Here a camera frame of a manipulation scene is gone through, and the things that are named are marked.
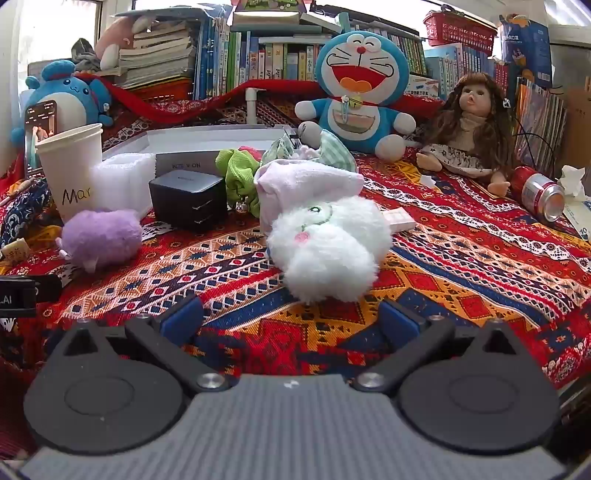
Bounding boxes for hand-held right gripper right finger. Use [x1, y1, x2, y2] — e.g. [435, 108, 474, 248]
[353, 299, 515, 395]

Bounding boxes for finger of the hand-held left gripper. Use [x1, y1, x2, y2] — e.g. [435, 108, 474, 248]
[36, 275, 64, 304]

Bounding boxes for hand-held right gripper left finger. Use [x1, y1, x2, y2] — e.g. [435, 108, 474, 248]
[61, 296, 230, 394]

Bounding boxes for purple plush toy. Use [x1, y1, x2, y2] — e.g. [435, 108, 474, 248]
[56, 209, 144, 271]

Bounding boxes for navy patterned cloth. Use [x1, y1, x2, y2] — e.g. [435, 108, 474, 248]
[0, 178, 52, 251]

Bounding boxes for white fluffy plush toy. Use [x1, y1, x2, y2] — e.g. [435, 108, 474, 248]
[267, 195, 394, 304]

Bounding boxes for white foam block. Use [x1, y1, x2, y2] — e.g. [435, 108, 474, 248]
[91, 152, 158, 219]

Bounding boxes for green scrunchie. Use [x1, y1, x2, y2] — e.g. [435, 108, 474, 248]
[215, 148, 262, 206]

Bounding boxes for green checkered cloth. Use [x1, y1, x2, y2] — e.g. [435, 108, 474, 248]
[260, 129, 357, 172]

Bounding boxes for shallow white box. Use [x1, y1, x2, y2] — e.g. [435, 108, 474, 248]
[102, 124, 303, 175]

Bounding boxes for red patterned blanket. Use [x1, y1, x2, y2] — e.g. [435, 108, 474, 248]
[0, 90, 591, 402]

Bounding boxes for small pink box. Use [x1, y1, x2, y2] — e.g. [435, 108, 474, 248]
[380, 207, 417, 232]

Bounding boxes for black box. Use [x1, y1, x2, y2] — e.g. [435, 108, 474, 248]
[148, 170, 229, 233]

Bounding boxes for white paper cups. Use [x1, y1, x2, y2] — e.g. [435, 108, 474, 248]
[35, 123, 104, 223]

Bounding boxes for red drink can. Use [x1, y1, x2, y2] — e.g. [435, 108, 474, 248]
[509, 166, 567, 223]

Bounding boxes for blue whale plush toy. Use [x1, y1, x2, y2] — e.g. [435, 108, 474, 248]
[11, 60, 115, 145]

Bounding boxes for red scarf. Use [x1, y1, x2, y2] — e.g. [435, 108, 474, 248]
[74, 71, 446, 121]

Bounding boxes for long-haired doll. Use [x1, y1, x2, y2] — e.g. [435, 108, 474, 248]
[414, 72, 519, 198]

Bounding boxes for white plastic pipe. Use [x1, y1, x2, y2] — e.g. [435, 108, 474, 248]
[244, 87, 262, 126]

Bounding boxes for crumpled white tissue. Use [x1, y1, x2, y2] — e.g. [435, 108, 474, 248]
[558, 165, 591, 205]

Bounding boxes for orange crate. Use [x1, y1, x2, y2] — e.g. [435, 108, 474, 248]
[133, 78, 195, 101]

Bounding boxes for row of thin magazines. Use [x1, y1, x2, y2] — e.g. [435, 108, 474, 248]
[512, 78, 568, 182]

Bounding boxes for blue cat plush toy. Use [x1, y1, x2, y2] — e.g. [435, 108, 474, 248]
[294, 31, 417, 163]

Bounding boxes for pink plush toy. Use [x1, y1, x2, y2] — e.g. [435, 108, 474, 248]
[94, 18, 139, 71]

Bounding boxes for stack of worn books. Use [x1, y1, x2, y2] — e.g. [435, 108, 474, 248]
[112, 18, 198, 89]

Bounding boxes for cardboard box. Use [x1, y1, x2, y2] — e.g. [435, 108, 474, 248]
[562, 88, 591, 172]

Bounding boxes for row of blue books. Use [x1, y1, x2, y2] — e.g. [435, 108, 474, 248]
[424, 43, 509, 100]

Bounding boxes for row of colourful books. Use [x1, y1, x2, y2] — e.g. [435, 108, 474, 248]
[193, 17, 428, 100]

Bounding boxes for red plastic basket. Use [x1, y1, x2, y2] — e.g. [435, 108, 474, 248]
[423, 8, 498, 48]

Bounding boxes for blue printed bag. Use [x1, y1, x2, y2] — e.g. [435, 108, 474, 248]
[498, 15, 553, 89]

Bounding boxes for flat grey book stack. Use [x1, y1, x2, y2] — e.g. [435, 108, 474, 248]
[230, 9, 343, 45]

